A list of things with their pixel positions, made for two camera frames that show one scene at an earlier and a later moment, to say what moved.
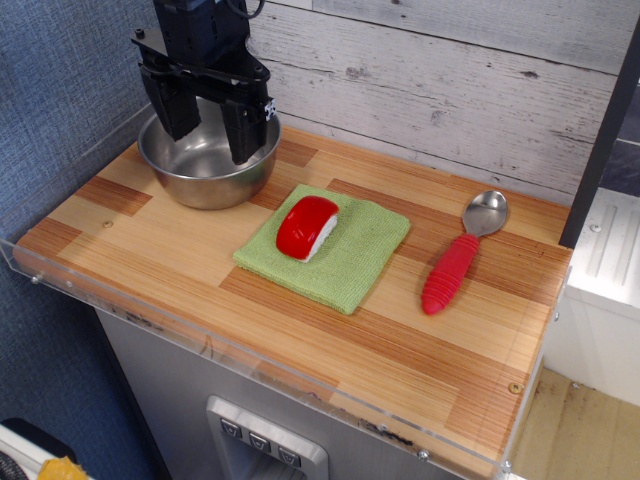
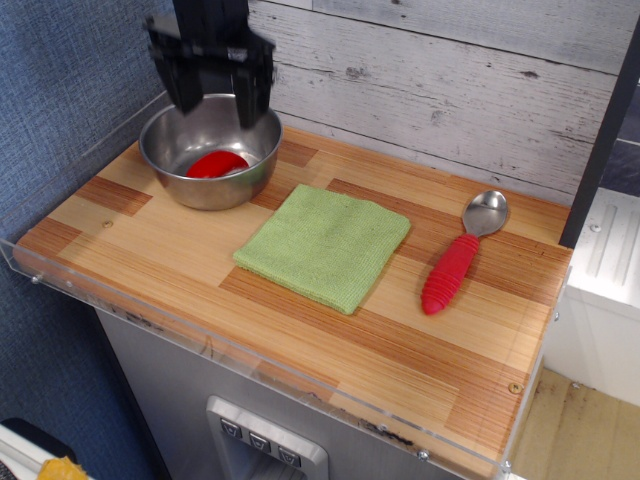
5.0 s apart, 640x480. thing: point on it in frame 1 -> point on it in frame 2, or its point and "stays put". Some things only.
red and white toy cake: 305,225 -> 216,163
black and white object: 24,447 stays put
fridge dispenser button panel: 252,447 stays put
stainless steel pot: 197,169 stays put
